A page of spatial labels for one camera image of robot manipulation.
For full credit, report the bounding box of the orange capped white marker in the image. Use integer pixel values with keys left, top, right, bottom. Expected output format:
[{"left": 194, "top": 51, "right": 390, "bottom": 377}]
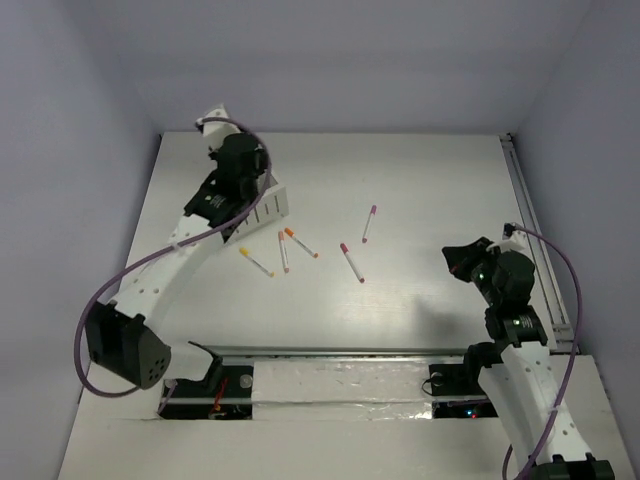
[{"left": 284, "top": 227, "right": 319, "bottom": 258}]

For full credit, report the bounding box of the aluminium rail front edge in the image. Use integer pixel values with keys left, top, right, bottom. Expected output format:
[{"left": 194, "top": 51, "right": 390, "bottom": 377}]
[{"left": 172, "top": 342, "right": 468, "bottom": 358}]

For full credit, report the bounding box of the aluminium rail edge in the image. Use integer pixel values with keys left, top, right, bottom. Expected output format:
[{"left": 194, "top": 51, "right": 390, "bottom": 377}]
[
  {"left": 500, "top": 134, "right": 574, "bottom": 354},
  {"left": 172, "top": 342, "right": 468, "bottom": 358}
]

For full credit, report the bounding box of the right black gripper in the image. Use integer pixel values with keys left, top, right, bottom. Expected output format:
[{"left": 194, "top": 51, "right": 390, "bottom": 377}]
[{"left": 440, "top": 236, "right": 501, "bottom": 305}]

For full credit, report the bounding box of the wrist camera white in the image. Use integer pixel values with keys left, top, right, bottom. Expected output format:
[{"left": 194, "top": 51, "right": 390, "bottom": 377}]
[
  {"left": 486, "top": 223, "right": 527, "bottom": 253},
  {"left": 195, "top": 103, "right": 234, "bottom": 139}
]

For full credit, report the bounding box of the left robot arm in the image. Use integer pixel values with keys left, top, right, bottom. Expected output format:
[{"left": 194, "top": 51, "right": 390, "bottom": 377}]
[{"left": 74, "top": 131, "right": 272, "bottom": 395}]

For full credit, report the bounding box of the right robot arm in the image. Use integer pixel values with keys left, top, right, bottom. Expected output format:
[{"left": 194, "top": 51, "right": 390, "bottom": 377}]
[{"left": 442, "top": 237, "right": 615, "bottom": 479}]

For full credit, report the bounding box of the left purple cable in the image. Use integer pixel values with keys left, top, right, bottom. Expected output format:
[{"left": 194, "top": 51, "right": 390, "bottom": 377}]
[{"left": 73, "top": 115, "right": 274, "bottom": 414}]

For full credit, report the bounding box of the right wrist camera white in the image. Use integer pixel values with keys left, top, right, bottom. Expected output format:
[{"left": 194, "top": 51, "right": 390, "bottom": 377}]
[{"left": 486, "top": 223, "right": 527, "bottom": 253}]

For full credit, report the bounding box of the white two-compartment slotted holder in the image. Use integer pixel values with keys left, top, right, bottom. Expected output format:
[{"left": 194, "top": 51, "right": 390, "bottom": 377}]
[{"left": 229, "top": 173, "right": 289, "bottom": 243}]

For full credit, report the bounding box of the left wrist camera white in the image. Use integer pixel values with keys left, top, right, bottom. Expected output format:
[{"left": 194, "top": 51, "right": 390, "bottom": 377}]
[{"left": 195, "top": 103, "right": 234, "bottom": 139}]

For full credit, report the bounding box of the aluminium rail right edge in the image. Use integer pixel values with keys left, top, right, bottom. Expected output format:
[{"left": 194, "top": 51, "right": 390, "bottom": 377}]
[{"left": 500, "top": 134, "right": 574, "bottom": 354}]

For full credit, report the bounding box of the pink capped white marker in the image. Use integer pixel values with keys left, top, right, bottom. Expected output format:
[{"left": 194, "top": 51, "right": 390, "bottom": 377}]
[{"left": 340, "top": 243, "right": 365, "bottom": 284}]

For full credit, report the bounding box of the yellow capped white marker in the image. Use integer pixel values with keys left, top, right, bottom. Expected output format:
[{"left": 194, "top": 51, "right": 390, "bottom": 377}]
[{"left": 239, "top": 247, "right": 275, "bottom": 278}]

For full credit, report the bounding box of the peach capped white marker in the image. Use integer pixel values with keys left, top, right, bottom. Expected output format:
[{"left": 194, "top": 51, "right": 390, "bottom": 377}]
[{"left": 278, "top": 231, "right": 290, "bottom": 274}]

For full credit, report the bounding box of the purple capped white marker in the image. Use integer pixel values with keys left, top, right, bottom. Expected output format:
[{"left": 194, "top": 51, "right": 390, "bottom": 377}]
[{"left": 361, "top": 204, "right": 377, "bottom": 244}]

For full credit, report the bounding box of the white foam base cover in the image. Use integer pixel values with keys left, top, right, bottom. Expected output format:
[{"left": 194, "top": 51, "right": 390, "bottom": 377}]
[{"left": 54, "top": 355, "right": 626, "bottom": 480}]

